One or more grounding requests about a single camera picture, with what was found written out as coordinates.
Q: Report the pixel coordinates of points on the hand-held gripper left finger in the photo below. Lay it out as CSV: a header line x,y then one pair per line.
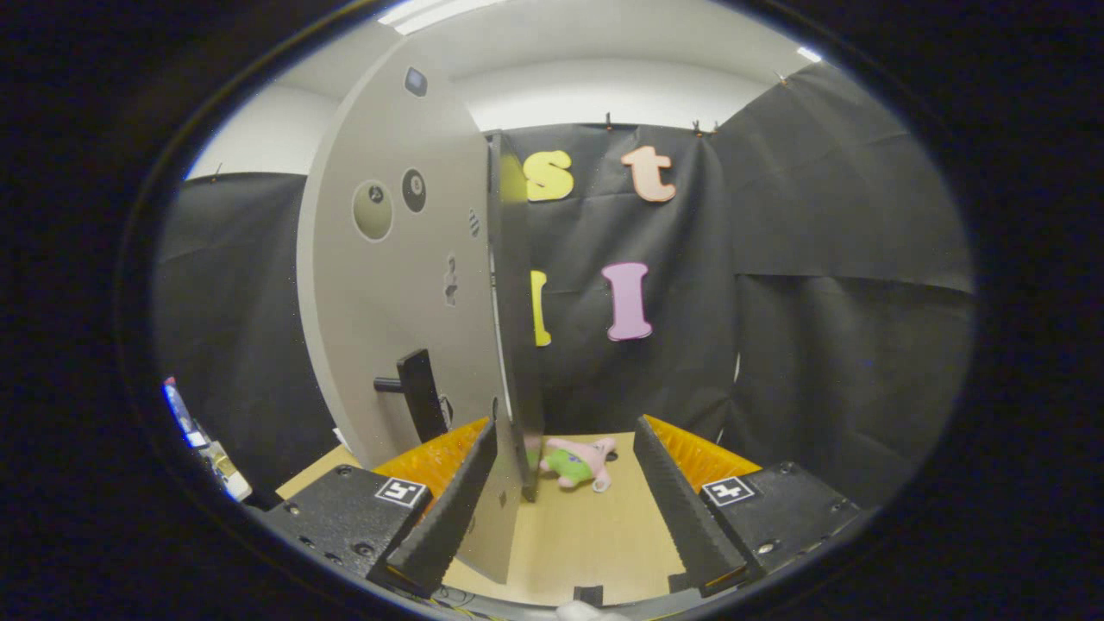
x,y
453,509

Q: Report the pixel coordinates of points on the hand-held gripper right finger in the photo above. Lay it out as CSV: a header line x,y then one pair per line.
x,y
681,517

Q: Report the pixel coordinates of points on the white shoe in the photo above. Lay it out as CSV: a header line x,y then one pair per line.
x,y
586,613

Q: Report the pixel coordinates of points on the dark grey shoe cabinet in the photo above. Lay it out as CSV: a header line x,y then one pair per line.
x,y
517,302

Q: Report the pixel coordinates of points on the light grey shoe cabinet door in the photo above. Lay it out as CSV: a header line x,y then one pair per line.
x,y
388,302

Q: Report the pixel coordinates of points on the pink and green plush toy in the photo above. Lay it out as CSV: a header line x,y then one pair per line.
x,y
569,466

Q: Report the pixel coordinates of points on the black backdrop cloth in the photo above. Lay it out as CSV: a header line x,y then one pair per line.
x,y
819,345

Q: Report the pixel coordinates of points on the white box with clutter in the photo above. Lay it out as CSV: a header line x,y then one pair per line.
x,y
228,474

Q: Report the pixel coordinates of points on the long ceiling light panel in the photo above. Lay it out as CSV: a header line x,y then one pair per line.
x,y
440,13

